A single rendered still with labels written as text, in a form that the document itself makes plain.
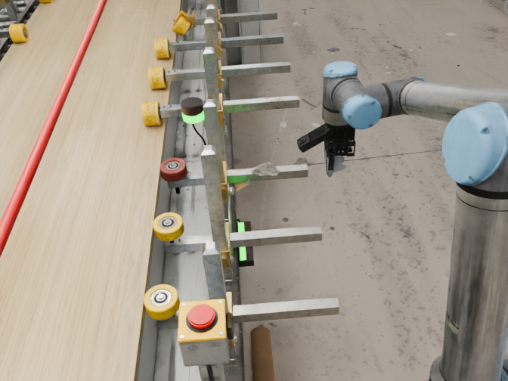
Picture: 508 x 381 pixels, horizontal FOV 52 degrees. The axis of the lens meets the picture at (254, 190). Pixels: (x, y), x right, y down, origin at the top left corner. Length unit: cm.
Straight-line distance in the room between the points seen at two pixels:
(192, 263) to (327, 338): 79
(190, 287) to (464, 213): 95
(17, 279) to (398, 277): 165
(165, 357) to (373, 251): 136
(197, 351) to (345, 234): 189
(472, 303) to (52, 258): 98
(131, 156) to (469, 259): 109
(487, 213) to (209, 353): 48
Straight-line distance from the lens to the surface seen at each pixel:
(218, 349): 80
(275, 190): 287
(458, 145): 86
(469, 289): 98
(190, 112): 141
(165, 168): 159
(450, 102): 118
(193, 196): 192
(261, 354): 210
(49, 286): 136
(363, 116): 135
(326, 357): 219
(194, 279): 164
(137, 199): 151
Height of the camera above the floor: 186
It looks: 40 degrees down
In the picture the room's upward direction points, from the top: 4 degrees counter-clockwise
